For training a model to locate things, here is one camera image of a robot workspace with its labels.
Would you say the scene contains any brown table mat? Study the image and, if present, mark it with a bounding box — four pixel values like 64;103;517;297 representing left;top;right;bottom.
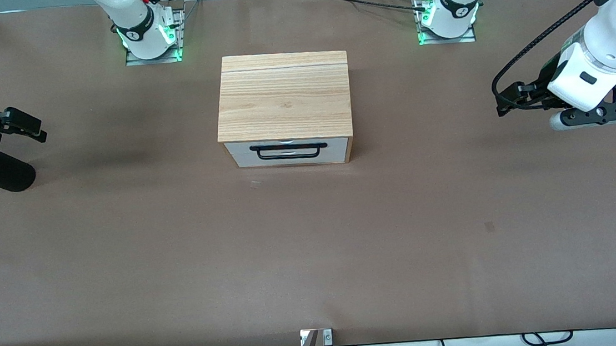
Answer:
0;0;616;346

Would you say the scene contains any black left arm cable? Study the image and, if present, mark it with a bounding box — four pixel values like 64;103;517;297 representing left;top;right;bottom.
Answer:
484;0;616;119

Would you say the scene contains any looped black floor cable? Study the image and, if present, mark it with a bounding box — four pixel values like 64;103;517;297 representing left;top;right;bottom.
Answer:
521;329;575;346

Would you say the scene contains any light wooden drawer cabinet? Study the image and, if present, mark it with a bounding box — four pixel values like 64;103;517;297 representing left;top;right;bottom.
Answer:
211;46;357;174

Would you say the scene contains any thick black table cable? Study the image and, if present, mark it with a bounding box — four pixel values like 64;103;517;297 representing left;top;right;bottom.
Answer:
293;0;434;22

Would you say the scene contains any black metal drawer handle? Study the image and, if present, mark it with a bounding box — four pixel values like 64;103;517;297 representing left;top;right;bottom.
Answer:
249;139;330;163

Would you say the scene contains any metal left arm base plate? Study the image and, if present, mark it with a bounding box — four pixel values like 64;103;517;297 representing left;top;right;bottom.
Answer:
414;0;478;47

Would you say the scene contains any white-fronted wooden drawer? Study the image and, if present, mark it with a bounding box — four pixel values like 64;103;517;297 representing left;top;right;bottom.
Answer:
224;132;353;173

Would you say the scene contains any silver metal clamp bracket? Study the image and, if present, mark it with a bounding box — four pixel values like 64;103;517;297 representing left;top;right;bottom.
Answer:
299;328;334;346

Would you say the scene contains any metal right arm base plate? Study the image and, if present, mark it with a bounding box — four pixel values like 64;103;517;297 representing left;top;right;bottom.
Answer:
121;6;189;67

